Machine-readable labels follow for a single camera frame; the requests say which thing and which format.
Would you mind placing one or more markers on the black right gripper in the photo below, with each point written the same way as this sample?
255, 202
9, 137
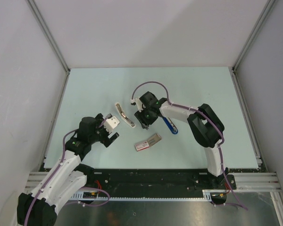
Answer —
145, 123

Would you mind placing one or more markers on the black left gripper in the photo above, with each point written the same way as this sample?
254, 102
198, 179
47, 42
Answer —
105, 141

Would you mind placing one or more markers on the blue and black stapler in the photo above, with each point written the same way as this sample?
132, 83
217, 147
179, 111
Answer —
173, 129

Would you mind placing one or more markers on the red white staple box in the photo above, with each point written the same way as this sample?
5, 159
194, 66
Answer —
142, 146

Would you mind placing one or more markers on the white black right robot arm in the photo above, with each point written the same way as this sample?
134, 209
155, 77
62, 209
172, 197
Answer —
206, 127

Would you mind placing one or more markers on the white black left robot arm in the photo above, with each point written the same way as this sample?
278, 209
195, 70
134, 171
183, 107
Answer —
42, 205

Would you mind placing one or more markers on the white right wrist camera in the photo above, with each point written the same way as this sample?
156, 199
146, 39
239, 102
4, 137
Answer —
137, 102

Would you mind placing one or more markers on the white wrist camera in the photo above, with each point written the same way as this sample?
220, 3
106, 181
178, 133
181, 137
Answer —
137, 102
111, 123

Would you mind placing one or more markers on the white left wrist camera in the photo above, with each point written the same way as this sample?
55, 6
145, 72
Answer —
111, 123

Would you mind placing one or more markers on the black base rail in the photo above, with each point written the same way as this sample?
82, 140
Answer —
154, 181

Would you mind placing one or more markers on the white slotted cable duct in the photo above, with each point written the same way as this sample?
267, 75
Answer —
93, 195

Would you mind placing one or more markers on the aluminium frame crossbar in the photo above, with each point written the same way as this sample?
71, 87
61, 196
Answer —
244, 181

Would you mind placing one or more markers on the aluminium frame post left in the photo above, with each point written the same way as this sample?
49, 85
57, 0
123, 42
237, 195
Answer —
47, 33

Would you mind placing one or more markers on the aluminium frame post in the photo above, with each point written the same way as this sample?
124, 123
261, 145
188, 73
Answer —
264, 15
47, 33

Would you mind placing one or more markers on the aluminium frame post right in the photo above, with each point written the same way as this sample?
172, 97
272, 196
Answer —
264, 15

